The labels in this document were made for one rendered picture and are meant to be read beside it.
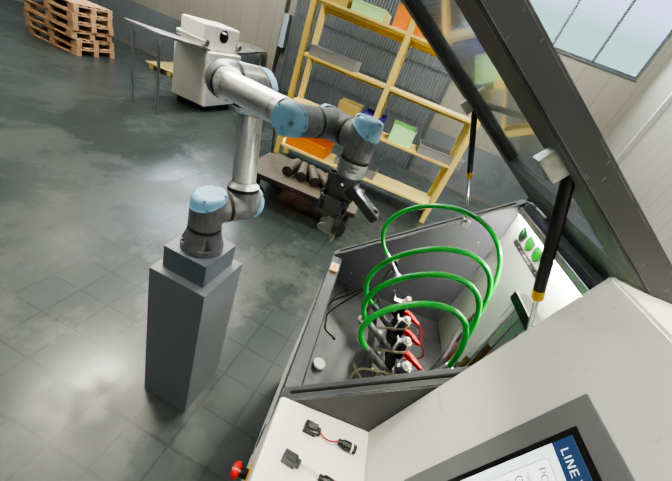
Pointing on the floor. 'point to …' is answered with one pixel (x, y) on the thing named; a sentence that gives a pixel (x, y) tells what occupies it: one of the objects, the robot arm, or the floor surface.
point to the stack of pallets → (68, 20)
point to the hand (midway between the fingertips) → (331, 238)
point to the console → (549, 387)
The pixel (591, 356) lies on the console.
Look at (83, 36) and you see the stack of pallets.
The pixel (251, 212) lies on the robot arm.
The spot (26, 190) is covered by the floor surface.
